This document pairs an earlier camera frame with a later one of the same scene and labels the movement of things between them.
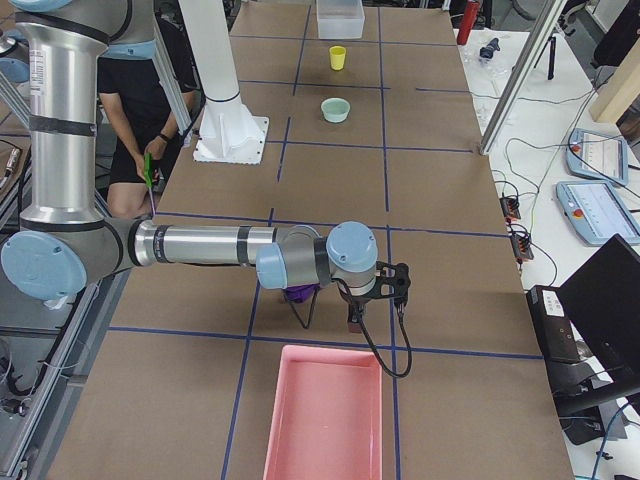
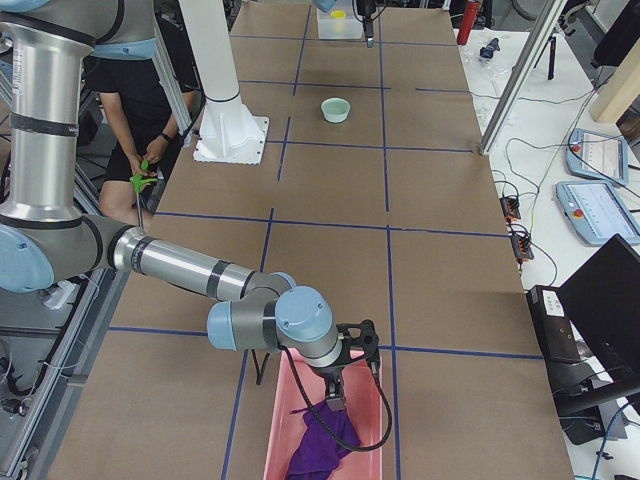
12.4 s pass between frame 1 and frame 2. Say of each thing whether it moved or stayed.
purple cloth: moved
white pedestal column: stayed
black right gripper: moved
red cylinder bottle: stayed
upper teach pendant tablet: stayed
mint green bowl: stayed
